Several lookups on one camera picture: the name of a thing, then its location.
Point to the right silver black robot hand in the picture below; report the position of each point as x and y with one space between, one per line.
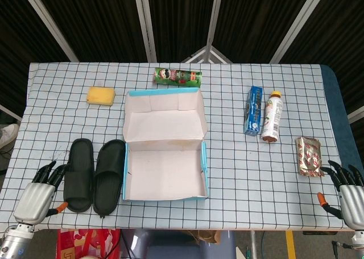
352 202

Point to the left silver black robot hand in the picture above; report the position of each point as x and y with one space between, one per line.
34 199

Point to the black rubber slipper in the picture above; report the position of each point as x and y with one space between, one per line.
78 182
109 179

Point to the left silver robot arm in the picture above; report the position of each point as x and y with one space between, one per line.
12 243

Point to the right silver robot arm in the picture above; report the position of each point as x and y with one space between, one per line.
359 239

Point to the light blue cardboard shoe box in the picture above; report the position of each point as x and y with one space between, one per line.
165 171

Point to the silver foil snack packet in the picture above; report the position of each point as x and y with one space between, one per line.
308 156

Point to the red patterned bag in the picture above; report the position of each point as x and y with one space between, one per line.
85 243

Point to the light blue checked tablecloth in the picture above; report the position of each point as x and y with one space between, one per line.
256 185

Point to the white bottle with yellow cap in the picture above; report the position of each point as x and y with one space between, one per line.
272 117

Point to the yellow sponge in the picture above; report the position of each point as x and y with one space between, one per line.
101 96

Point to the blue cardboard carton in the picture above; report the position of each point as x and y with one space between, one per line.
254 111

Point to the grey blue chair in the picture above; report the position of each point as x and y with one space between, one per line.
170 247

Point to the brown paper bag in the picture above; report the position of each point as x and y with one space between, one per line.
206 236

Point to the colourful printed package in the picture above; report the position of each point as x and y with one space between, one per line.
177 77

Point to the white metal frame strut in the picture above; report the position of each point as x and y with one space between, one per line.
214 14
145 23
298 23
356 116
48 23
10 112

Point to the white triangular frame bracket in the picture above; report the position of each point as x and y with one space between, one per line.
209 56

